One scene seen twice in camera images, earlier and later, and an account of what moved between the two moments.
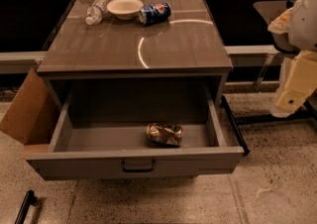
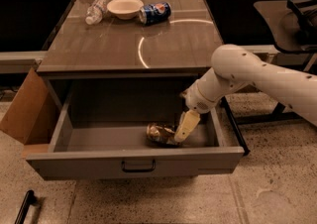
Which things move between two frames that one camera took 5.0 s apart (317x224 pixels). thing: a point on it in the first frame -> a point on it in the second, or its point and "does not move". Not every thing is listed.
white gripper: (305, 25) -> (197, 99)
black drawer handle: (141, 169) does not move
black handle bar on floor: (30, 199) does not move
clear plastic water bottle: (95, 12) does not move
